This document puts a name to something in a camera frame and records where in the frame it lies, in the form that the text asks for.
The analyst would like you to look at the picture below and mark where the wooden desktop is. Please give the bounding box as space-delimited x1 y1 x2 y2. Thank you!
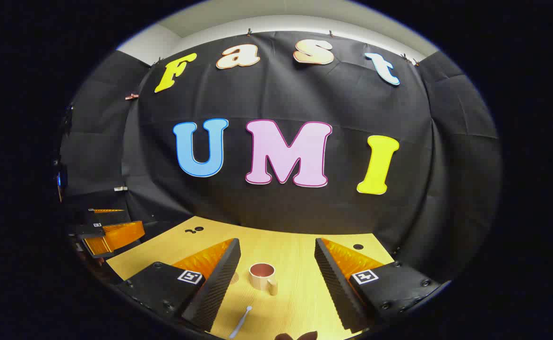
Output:
105 216 395 340

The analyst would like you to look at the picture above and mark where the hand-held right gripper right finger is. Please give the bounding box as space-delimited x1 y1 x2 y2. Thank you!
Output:
314 238 451 333

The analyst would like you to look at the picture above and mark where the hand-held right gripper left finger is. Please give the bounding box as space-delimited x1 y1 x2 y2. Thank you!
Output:
116 238 241 332

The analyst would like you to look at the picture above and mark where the white toothbrush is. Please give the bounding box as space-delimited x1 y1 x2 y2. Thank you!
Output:
228 306 253 340

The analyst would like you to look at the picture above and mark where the beige cup with handle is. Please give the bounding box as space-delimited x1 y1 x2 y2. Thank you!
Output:
249 263 279 296

